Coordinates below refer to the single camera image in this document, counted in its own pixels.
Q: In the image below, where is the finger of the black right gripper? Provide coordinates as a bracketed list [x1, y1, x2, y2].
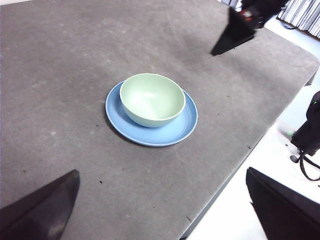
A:
[210, 7, 256, 56]

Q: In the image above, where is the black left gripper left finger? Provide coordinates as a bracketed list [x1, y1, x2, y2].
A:
[0, 169, 81, 240]

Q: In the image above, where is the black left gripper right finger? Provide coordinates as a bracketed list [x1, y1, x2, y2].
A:
[246, 167, 320, 240]

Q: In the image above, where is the green bowl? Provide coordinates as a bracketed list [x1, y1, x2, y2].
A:
[119, 72, 186, 129]

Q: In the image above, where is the blue plate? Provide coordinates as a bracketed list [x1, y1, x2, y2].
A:
[104, 80, 199, 148]

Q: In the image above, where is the grey slatted panel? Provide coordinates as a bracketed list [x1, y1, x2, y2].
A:
[221, 0, 320, 40]

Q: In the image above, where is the white rounded device green light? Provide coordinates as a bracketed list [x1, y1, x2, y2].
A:
[276, 121, 295, 141]

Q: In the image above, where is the black cable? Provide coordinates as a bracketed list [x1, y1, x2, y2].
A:
[298, 149, 320, 182]

